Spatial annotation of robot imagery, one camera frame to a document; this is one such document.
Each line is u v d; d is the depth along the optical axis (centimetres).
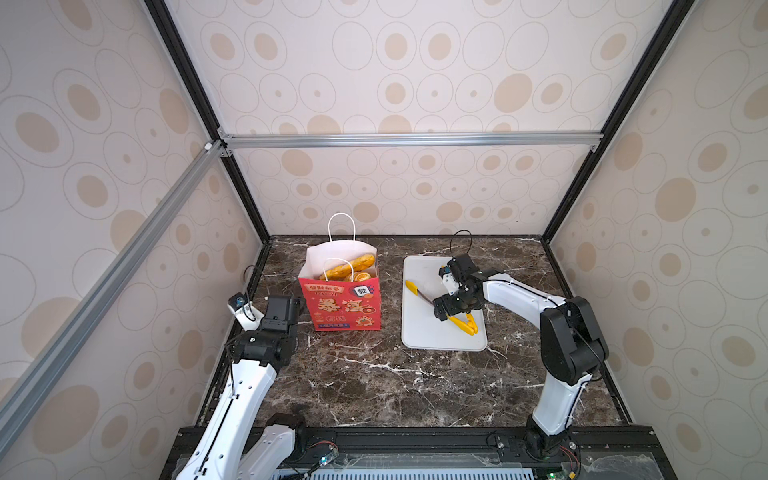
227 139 90
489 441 74
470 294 72
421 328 94
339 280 90
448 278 87
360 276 77
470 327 83
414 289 99
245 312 61
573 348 49
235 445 41
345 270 86
